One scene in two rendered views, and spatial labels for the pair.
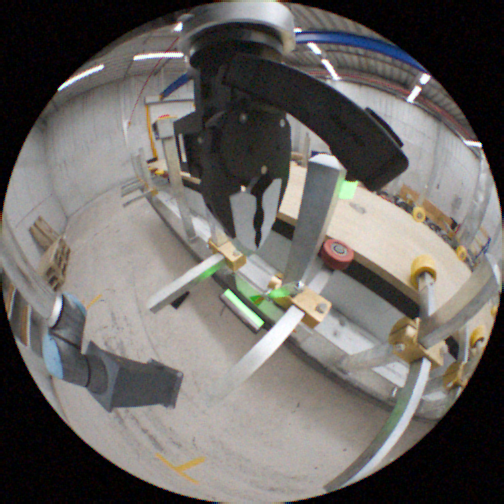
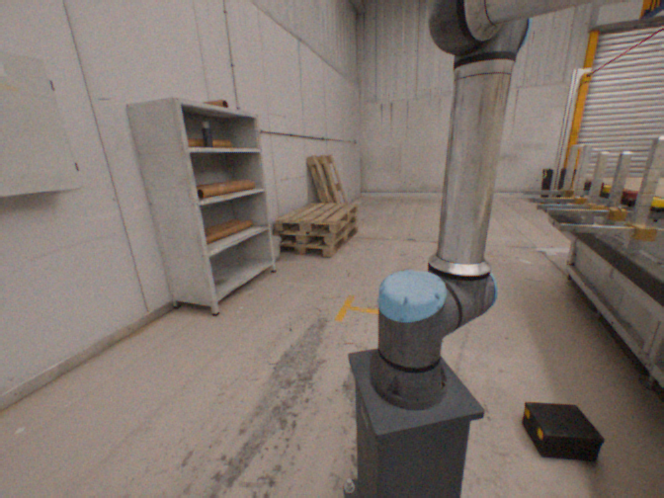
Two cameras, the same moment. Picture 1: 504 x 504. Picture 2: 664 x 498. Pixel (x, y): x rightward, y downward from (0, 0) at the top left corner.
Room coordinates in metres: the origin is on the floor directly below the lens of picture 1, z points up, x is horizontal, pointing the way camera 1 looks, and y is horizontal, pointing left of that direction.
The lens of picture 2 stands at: (-0.55, 0.17, 1.16)
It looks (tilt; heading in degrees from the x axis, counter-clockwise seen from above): 17 degrees down; 71
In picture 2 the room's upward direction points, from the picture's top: 3 degrees counter-clockwise
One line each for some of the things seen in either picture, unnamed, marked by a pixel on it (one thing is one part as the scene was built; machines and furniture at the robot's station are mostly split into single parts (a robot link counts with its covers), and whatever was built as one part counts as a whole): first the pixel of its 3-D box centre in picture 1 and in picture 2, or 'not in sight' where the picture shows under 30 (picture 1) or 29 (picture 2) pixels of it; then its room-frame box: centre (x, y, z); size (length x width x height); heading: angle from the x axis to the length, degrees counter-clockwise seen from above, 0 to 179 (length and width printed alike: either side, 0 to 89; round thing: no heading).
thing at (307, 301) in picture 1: (297, 298); not in sight; (0.14, -0.10, 0.85); 0.14 x 0.06 x 0.05; 45
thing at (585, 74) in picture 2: (132, 150); (569, 139); (1.98, 1.71, 1.20); 0.15 x 0.12 x 1.00; 45
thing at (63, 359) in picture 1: (63, 360); (412, 313); (-0.19, 0.66, 0.79); 0.17 x 0.15 x 0.18; 14
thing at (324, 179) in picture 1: (291, 286); not in sight; (0.15, -0.08, 0.87); 0.04 x 0.04 x 0.48; 45
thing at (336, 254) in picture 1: (331, 263); not in sight; (0.23, -0.21, 0.85); 0.08 x 0.08 x 0.11
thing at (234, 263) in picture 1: (225, 250); not in sight; (0.31, 0.08, 0.82); 0.14 x 0.06 x 0.05; 45
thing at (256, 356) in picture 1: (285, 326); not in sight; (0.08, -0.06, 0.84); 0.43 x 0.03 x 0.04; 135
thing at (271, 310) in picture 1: (267, 308); not in sight; (0.16, -0.04, 0.75); 0.26 x 0.01 x 0.10; 45
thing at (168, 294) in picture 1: (215, 263); not in sight; (0.27, 0.10, 0.82); 0.44 x 0.03 x 0.04; 135
